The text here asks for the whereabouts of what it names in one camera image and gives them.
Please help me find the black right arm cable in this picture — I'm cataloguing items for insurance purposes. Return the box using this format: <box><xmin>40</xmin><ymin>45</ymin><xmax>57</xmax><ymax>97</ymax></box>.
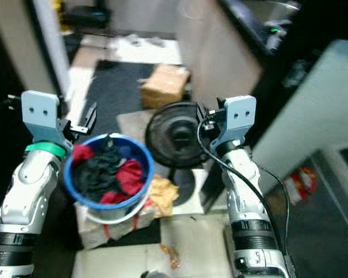
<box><xmin>197</xmin><ymin>119</ymin><xmax>292</xmax><ymax>273</ymax></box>

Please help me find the red and white packet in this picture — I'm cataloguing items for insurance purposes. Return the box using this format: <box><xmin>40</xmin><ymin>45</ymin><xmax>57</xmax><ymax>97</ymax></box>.
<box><xmin>284</xmin><ymin>167</ymin><xmax>318</xmax><ymax>203</ymax></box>

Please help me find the black floor mat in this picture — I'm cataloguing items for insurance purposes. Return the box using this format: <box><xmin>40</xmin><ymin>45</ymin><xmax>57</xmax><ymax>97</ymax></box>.
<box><xmin>81</xmin><ymin>60</ymin><xmax>158</xmax><ymax>116</ymax></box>

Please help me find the crumpled brown paper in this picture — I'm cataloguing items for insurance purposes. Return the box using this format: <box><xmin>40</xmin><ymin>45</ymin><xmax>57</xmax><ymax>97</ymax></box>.
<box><xmin>148</xmin><ymin>175</ymin><xmax>179</xmax><ymax>218</ymax></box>

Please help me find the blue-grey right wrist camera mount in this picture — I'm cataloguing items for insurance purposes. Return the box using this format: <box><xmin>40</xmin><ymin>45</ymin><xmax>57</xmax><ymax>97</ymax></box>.
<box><xmin>210</xmin><ymin>96</ymin><xmax>257</xmax><ymax>148</ymax></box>

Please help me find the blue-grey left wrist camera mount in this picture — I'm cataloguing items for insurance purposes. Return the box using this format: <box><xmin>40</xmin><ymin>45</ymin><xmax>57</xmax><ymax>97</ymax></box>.
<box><xmin>21</xmin><ymin>90</ymin><xmax>67</xmax><ymax>148</ymax></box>

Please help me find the black garment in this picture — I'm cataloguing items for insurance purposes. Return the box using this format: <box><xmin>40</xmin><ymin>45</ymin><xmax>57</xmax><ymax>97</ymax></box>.
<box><xmin>72</xmin><ymin>139</ymin><xmax>128</xmax><ymax>202</ymax></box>

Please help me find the black round fan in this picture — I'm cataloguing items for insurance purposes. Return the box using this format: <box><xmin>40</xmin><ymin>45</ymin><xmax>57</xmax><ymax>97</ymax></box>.
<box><xmin>145</xmin><ymin>101</ymin><xmax>216</xmax><ymax>209</ymax></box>

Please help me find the blue plastic bucket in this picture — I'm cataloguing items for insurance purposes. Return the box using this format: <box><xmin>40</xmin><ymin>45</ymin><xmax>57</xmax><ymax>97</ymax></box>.
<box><xmin>63</xmin><ymin>133</ymin><xmax>154</xmax><ymax>225</ymax></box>

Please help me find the white floor cloth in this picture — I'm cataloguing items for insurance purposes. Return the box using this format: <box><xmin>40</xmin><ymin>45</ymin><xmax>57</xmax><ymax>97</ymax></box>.
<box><xmin>110</xmin><ymin>34</ymin><xmax>182</xmax><ymax>64</ymax></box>

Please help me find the grey bundle with red string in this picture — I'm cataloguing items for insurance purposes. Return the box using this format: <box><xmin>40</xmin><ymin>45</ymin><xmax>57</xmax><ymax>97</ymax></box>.
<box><xmin>75</xmin><ymin>203</ymin><xmax>160</xmax><ymax>250</ymax></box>

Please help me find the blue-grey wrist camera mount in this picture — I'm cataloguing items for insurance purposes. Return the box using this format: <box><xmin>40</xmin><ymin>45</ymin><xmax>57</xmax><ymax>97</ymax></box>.
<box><xmin>210</xmin><ymin>96</ymin><xmax>257</xmax><ymax>148</ymax></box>
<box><xmin>21</xmin><ymin>90</ymin><xmax>67</xmax><ymax>148</ymax></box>

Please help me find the brown cardboard box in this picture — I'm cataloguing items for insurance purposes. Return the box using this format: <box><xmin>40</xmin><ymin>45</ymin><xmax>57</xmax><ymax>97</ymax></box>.
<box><xmin>139</xmin><ymin>64</ymin><xmax>191</xmax><ymax>109</ymax></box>

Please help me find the red garment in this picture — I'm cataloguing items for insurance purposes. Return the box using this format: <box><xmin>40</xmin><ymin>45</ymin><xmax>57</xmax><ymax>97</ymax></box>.
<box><xmin>71</xmin><ymin>145</ymin><xmax>144</xmax><ymax>204</ymax></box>

